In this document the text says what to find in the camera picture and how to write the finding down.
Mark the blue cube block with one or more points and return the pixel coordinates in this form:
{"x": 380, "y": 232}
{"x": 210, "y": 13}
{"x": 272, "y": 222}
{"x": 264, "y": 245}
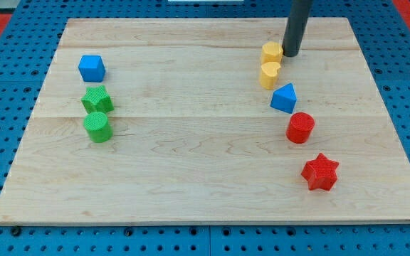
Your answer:
{"x": 91, "y": 68}

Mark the green star block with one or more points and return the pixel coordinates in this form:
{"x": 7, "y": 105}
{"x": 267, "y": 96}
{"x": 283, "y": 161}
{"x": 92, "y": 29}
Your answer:
{"x": 97, "y": 99}

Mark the red cylinder block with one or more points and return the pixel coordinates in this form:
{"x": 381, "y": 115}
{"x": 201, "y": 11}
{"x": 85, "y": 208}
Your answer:
{"x": 300, "y": 127}

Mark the blue triangular prism block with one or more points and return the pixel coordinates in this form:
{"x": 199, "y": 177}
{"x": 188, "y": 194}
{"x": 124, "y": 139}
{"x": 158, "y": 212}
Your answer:
{"x": 284, "y": 99}

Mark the red star block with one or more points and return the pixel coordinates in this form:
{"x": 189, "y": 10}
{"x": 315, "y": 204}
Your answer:
{"x": 320, "y": 173}

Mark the light wooden board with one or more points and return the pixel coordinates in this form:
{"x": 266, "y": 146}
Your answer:
{"x": 195, "y": 140}

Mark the yellow heart block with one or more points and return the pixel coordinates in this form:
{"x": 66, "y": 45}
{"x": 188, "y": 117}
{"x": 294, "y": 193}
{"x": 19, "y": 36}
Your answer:
{"x": 269, "y": 74}

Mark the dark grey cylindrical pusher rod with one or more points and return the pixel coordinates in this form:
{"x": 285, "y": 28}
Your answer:
{"x": 295, "y": 28}

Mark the green cylinder block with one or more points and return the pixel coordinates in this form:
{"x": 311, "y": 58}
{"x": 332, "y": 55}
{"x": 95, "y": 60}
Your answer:
{"x": 98, "y": 127}

